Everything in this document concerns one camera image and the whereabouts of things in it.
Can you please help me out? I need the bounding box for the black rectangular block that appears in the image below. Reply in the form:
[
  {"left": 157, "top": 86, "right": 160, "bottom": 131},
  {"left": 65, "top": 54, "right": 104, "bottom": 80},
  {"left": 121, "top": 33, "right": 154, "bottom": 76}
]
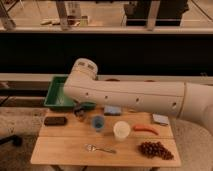
[{"left": 44, "top": 117, "right": 67, "bottom": 126}]

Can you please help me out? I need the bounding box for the white cup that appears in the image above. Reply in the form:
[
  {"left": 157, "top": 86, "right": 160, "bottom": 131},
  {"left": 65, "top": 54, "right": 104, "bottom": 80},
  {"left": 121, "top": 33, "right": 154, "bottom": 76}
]
[{"left": 113, "top": 121, "right": 131, "bottom": 141}]

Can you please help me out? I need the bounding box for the bunch of dark grapes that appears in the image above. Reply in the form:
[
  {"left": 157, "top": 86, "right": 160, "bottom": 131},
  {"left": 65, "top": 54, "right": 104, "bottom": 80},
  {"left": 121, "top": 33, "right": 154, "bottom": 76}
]
[{"left": 139, "top": 142, "right": 174, "bottom": 160}]

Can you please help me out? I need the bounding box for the orange carrot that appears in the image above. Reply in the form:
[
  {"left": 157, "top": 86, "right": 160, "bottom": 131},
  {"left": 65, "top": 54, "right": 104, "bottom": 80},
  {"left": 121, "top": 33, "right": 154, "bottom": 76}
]
[{"left": 133, "top": 125, "right": 159, "bottom": 135}]

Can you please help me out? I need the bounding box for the blue cup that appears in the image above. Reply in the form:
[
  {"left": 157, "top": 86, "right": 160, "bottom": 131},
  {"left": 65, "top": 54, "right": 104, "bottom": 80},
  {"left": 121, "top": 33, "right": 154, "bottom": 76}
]
[{"left": 91, "top": 115, "right": 105, "bottom": 132}]

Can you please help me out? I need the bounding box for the green plastic tray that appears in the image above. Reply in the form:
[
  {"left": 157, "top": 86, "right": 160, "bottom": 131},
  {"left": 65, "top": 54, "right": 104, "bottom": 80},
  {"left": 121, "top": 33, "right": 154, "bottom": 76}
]
[{"left": 44, "top": 76, "right": 77, "bottom": 110}]

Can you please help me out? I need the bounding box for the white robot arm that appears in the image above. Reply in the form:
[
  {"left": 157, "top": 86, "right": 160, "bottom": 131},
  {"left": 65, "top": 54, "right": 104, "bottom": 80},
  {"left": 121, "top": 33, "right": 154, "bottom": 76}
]
[{"left": 63, "top": 58, "right": 213, "bottom": 135}]

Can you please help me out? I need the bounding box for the silver fork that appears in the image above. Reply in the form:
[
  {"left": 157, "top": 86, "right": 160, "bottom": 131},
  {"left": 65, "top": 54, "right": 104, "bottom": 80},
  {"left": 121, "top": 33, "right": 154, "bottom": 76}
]
[{"left": 85, "top": 144, "right": 116, "bottom": 154}]

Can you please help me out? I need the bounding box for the blue sponge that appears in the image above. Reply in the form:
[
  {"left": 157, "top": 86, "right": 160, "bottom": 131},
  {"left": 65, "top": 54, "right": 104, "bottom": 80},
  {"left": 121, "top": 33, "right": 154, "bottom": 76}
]
[{"left": 104, "top": 106, "right": 122, "bottom": 116}]

